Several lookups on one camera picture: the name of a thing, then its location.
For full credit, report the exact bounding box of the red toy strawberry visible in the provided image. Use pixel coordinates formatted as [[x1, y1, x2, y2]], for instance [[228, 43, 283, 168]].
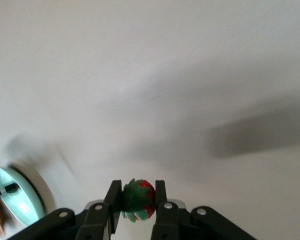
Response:
[[121, 178, 157, 223]]

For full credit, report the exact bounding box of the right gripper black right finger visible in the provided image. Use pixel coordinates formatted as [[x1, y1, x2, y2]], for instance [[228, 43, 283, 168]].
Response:
[[151, 179, 257, 240]]

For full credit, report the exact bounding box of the light green round plate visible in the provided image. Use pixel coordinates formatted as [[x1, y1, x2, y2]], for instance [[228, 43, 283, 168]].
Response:
[[0, 164, 48, 228]]

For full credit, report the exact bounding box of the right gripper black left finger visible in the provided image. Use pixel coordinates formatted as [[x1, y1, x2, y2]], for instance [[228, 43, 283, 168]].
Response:
[[6, 179, 123, 240]]

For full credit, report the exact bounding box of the large table cover mat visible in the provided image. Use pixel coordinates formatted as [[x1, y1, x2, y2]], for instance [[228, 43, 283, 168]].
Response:
[[0, 0, 300, 240]]

